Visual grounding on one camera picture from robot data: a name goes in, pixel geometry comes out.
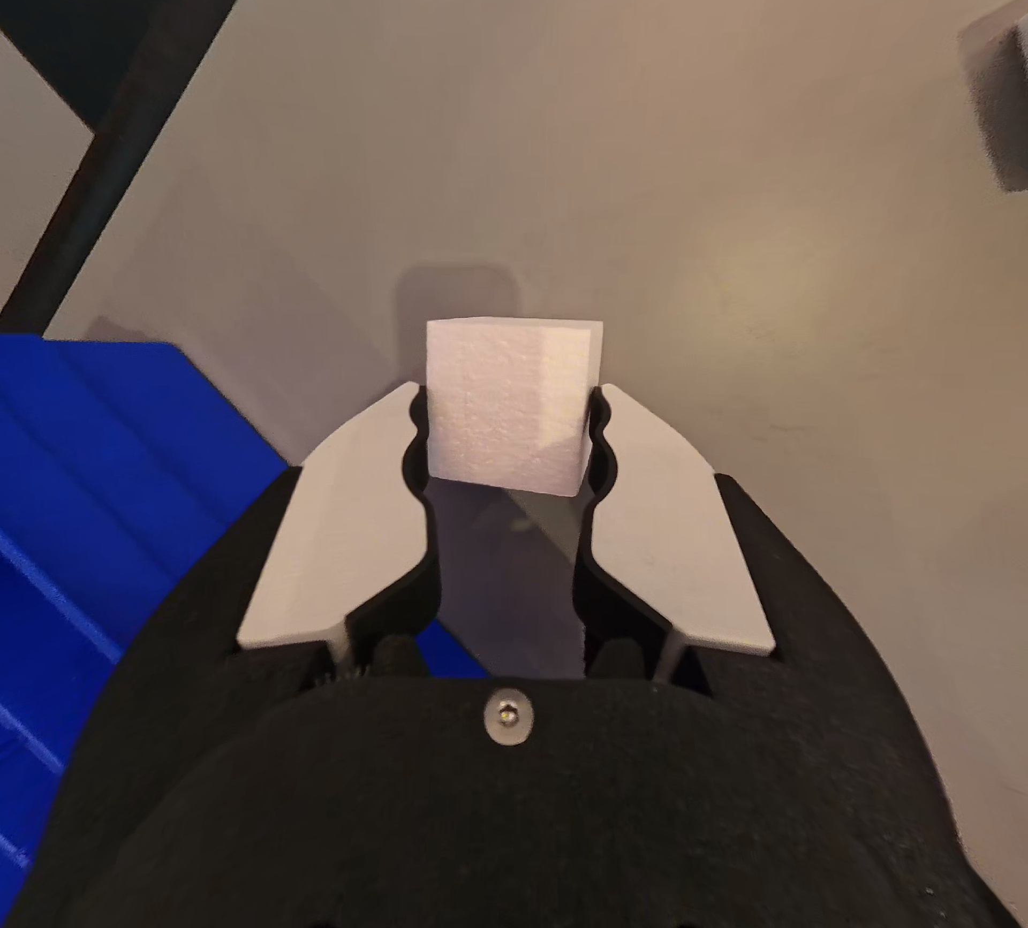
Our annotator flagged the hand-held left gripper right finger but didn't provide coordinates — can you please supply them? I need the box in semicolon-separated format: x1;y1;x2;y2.
572;382;777;680

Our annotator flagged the blue plastic bin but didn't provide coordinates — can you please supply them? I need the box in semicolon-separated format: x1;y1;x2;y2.
0;334;491;873

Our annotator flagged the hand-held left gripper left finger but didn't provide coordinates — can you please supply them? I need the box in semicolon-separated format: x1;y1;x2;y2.
237;382;441;664

